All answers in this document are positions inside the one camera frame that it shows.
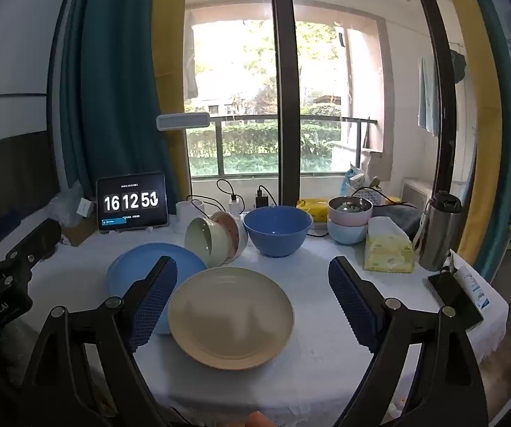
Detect yellow curtain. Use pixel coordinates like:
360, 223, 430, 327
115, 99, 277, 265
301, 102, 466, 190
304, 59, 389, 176
433, 0, 505, 268
151, 0, 192, 214

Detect tablet with clock display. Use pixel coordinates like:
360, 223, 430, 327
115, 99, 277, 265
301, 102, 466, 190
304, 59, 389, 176
96, 172, 169, 233

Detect light blue plate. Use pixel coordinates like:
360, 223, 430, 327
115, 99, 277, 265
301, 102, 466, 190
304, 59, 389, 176
106, 242, 208, 335

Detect white plastic basket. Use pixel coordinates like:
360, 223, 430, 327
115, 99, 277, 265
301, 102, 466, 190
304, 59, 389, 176
351, 186, 386, 206

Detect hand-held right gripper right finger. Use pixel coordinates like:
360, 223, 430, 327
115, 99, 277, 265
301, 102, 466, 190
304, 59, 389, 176
328, 255, 490, 427

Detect white cream tube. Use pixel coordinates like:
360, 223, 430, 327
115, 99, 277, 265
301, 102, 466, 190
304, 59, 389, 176
450, 251, 492, 312

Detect small light blue bowl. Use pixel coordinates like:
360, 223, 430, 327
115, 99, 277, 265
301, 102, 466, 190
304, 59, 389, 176
327, 221, 369, 246

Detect green bowl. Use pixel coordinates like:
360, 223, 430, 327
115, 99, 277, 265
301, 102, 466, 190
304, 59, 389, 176
185, 217, 238, 268

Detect light blue hanging towel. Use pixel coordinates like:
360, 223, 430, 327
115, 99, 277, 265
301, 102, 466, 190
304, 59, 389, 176
417, 56, 440, 137

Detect dark green hanging garment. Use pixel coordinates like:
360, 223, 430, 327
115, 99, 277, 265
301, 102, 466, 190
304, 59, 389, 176
451, 51, 467, 84

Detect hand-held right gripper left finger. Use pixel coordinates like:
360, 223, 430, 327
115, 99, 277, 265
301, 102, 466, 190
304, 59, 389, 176
17, 255, 179, 427

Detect yellow snack packet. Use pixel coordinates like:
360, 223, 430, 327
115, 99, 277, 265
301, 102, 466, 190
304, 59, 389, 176
297, 198, 330, 224

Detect beige plate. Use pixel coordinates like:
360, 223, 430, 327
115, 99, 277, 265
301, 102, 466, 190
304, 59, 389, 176
167, 267, 295, 371

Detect clear plastic bag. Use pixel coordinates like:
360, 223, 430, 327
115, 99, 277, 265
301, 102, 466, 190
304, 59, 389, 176
48, 182, 84, 232

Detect steel thermos flask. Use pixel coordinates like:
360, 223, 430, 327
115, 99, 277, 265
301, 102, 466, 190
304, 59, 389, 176
419, 190, 464, 272

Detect yellow tissue pack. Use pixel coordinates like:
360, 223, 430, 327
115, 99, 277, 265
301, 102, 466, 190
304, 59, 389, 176
364, 216, 415, 275

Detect white desk lamp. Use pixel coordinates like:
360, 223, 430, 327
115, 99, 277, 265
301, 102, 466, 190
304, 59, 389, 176
156, 113, 212, 234

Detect white outdoor air conditioner unit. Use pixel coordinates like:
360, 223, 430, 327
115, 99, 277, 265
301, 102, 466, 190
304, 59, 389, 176
401, 178, 434, 215

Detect pink strawberry bowl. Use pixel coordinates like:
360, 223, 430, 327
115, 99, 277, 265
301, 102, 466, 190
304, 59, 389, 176
211, 211, 249, 262

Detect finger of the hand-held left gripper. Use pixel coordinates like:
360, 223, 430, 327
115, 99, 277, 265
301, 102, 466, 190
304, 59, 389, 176
4, 219, 63, 284

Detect black smartphone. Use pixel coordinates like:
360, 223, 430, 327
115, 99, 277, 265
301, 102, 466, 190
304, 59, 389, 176
427, 271, 484, 331

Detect grey folded cloth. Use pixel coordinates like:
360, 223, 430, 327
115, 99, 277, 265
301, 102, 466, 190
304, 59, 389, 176
371, 205, 426, 243

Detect large blue bowl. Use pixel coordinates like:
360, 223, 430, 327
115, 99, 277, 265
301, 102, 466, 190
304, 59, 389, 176
243, 206, 313, 258

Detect balcony railing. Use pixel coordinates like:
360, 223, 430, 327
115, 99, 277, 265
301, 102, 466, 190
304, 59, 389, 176
188, 115, 378, 175

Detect person's right hand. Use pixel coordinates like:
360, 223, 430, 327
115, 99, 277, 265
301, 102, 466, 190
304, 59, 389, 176
244, 410, 276, 427

